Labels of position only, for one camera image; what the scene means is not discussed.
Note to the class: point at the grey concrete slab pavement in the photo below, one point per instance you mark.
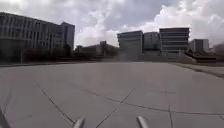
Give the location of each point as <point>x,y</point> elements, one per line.
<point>110,80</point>

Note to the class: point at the low dark building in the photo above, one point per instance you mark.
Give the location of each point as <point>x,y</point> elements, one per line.
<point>96,50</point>

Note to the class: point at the grey block building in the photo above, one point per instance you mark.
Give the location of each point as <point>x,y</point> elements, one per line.
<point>131,43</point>

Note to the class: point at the robot's own part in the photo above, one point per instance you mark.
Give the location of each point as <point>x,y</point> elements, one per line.
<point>143,122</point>
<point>79,123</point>

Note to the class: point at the building with banded floors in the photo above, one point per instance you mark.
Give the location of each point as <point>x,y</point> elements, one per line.
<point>174,40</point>

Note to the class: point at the long grey office building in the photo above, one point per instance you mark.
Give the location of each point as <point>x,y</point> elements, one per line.
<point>30,35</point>

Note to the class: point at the small grey building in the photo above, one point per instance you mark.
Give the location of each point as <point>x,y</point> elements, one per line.
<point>199,45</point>

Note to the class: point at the dark kerb strip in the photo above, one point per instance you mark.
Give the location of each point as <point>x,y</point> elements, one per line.
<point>203,70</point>

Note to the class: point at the dark stepped wall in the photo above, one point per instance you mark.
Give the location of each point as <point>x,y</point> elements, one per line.
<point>200,56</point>

